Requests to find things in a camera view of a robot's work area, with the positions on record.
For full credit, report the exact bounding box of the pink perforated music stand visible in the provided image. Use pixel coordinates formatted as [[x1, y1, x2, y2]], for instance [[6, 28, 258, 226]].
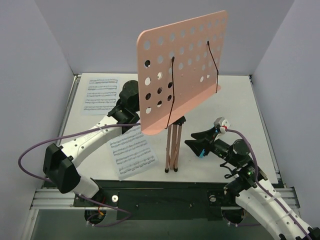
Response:
[[136, 10, 228, 172]]

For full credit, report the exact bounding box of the blue toy microphone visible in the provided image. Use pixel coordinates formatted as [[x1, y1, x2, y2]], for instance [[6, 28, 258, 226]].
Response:
[[198, 148, 210, 158]]

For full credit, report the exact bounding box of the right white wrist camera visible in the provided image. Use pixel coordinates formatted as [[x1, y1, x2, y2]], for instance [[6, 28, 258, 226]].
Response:
[[213, 117, 230, 137]]

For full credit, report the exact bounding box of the near sheet music page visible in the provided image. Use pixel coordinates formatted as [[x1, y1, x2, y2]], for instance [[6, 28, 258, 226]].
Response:
[[107, 126, 159, 181]]

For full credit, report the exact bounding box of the sheet music page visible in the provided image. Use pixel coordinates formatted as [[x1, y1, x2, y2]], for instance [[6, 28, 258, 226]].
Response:
[[81, 78, 120, 116], [107, 126, 159, 181]]

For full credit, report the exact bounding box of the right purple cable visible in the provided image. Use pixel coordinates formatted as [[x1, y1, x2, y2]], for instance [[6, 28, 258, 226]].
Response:
[[224, 128, 320, 240]]

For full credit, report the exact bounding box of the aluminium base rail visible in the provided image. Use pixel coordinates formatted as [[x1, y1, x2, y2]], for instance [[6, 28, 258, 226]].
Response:
[[30, 187, 301, 210]]

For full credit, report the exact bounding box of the far sheet music page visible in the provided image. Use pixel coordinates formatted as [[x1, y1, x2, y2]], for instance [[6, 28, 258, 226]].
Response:
[[81, 78, 120, 116]]

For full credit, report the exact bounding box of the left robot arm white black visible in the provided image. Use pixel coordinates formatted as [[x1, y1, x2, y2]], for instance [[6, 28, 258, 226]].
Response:
[[43, 80, 140, 206]]

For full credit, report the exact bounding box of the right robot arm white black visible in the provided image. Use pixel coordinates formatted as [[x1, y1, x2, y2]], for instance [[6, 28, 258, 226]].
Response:
[[185, 126, 320, 240]]

